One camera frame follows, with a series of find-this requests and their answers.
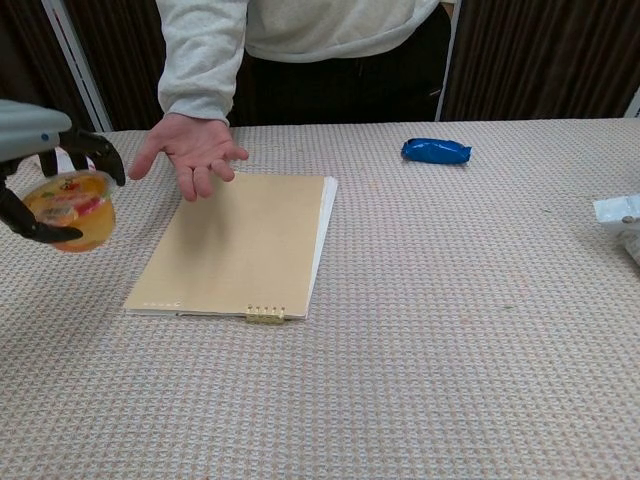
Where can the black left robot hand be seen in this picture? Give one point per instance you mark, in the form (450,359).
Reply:
(95,150)

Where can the person's bare hand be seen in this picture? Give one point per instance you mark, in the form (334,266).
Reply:
(192,150)

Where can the orange jelly cup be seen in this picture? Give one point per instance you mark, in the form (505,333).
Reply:
(75,210)

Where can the grey sweatshirt sleeve forearm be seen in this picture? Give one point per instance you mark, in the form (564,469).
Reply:
(200,65)

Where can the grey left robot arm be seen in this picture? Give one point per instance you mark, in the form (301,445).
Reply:
(27,127)

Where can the pink wet wipes pack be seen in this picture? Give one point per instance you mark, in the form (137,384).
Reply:
(65,159)

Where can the tan spiral notebook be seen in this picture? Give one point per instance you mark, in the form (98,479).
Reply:
(235,245)

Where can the person's torso grey sweatshirt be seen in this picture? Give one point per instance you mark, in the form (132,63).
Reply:
(345,55)

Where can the patterned woven tablecloth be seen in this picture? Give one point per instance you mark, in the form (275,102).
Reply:
(350,325)

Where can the blue snack wrapper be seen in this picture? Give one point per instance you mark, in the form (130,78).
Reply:
(435,151)

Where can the white plastic bag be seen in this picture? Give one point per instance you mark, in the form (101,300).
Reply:
(620,220)

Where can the white metal frame post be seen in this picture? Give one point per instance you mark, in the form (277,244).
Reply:
(75,60)

